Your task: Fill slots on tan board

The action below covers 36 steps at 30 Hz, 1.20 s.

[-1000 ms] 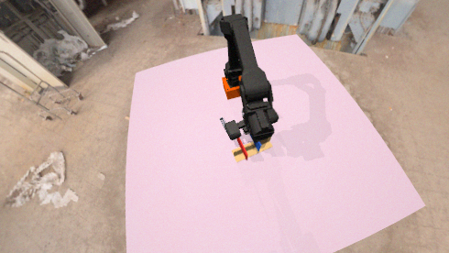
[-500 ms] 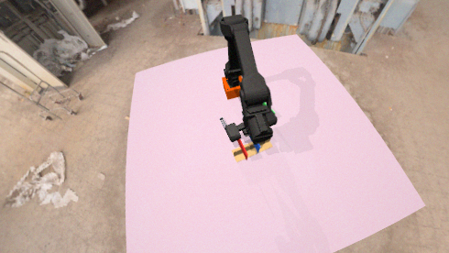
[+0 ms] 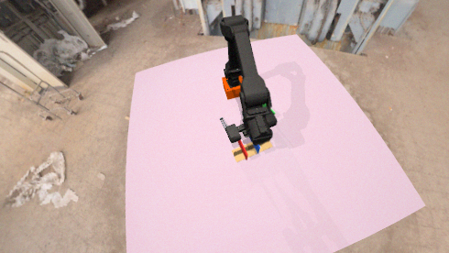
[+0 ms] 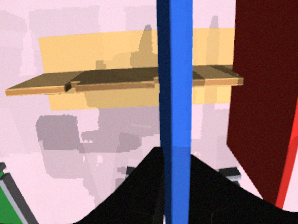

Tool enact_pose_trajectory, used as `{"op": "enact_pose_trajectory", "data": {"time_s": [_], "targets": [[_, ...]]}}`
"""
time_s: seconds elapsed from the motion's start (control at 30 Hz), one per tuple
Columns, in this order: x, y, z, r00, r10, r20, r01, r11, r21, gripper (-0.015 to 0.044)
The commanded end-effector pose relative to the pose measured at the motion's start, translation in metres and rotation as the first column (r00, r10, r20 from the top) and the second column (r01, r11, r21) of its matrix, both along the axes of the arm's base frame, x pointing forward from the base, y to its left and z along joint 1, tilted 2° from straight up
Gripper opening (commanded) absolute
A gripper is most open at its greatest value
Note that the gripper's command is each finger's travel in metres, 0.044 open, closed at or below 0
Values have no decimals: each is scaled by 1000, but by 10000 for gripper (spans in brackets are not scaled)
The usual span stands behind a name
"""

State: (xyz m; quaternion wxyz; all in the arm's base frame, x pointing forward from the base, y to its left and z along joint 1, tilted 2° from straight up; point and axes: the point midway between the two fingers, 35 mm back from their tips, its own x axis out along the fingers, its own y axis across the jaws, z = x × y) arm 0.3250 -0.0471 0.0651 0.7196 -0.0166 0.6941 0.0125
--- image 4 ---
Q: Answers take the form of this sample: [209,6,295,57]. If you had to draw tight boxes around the dark blue board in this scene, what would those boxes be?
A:
[156,0,193,224]

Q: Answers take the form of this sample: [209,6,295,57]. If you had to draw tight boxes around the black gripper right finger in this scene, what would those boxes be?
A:
[188,153,298,224]

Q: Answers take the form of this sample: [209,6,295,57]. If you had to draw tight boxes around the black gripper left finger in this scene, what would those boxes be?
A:
[73,147,165,224]

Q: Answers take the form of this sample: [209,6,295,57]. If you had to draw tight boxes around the dark red board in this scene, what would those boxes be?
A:
[226,0,298,209]

